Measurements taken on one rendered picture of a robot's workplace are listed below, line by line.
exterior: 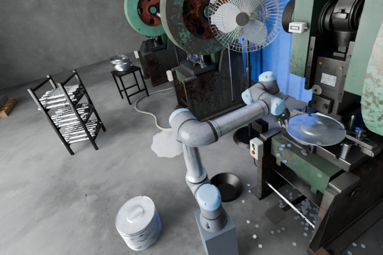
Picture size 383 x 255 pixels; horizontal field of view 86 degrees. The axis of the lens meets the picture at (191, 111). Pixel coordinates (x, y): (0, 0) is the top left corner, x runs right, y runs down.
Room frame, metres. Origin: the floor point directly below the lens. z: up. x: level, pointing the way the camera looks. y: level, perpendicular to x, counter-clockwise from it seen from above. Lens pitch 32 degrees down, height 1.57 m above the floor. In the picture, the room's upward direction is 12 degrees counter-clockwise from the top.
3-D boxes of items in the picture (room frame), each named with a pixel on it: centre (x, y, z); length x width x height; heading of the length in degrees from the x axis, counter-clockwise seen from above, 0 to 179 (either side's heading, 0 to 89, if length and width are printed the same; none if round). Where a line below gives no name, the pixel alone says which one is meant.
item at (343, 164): (0.89, -0.77, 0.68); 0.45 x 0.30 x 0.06; 20
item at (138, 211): (0.94, 0.56, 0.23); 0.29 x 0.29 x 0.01
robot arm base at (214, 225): (0.65, 0.00, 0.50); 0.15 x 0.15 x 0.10
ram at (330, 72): (0.88, -0.73, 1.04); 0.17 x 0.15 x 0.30; 110
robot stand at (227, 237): (0.65, 0.00, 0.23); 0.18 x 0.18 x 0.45; 13
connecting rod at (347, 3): (0.89, -0.77, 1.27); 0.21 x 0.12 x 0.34; 110
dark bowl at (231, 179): (1.13, -0.15, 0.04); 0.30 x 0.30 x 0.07
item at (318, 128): (0.85, -0.65, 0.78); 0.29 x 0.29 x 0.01
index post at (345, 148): (0.69, -0.71, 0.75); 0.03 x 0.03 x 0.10; 20
